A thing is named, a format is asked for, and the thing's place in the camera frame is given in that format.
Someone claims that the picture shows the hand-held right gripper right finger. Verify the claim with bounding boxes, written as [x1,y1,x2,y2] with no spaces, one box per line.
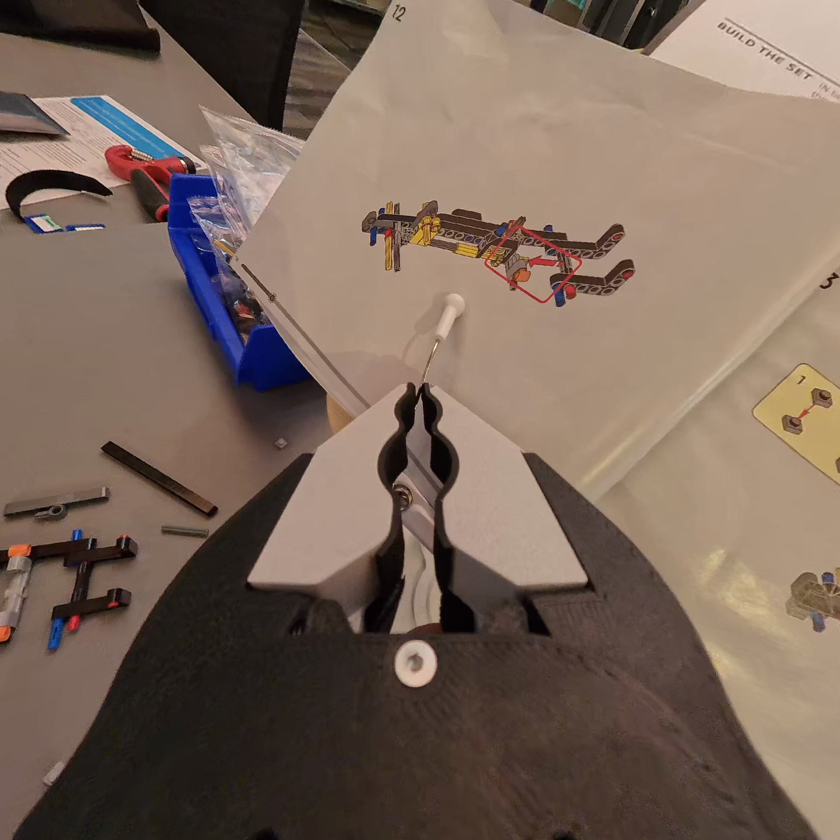
[420,382,589,634]

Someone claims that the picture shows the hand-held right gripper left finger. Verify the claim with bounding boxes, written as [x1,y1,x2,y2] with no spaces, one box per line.
[248,382,420,634]

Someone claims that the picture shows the metal page holder wire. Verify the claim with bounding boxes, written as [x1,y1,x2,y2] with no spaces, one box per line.
[416,293,467,395]

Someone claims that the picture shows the black yellow lego assembly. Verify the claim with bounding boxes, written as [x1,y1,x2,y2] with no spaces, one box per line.
[0,528,139,652]

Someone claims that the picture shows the lego instruction booklet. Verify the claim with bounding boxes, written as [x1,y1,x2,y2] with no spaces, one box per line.
[233,0,840,840]

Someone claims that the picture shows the long black lego beam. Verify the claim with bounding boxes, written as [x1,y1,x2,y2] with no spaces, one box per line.
[100,441,219,518]

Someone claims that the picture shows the grey lego beam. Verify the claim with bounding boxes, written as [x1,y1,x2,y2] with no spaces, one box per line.
[3,487,111,522]

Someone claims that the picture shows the scattered small loose lego pieces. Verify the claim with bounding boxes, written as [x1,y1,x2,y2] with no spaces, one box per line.
[42,436,290,787]

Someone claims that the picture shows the blue plastic parts bin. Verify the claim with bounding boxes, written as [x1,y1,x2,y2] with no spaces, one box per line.
[167,172,312,393]

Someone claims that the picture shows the bunch of clear parts bags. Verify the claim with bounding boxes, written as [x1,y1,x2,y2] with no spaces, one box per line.
[187,106,306,329]

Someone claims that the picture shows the paper sheet with blue header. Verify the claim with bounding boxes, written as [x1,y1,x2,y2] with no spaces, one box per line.
[0,95,204,211]

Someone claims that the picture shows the black office chair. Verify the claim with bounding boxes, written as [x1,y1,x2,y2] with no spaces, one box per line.
[138,0,309,132]

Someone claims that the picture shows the silver antistatic bag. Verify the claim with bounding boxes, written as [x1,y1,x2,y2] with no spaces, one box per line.
[0,92,70,137]

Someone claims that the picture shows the white printed task sheet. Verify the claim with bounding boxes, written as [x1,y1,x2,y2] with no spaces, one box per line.
[646,0,840,99]

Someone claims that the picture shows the black moulded holder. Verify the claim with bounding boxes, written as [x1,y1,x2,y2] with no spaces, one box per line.
[0,0,161,53]

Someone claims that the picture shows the white base plate with dome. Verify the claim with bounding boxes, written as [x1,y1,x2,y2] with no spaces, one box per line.
[392,518,442,632]

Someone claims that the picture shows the red clamp with black handle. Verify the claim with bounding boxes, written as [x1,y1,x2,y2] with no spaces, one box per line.
[105,144,203,224]

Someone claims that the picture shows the black curved strap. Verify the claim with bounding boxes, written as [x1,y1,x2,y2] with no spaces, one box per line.
[5,169,114,221]

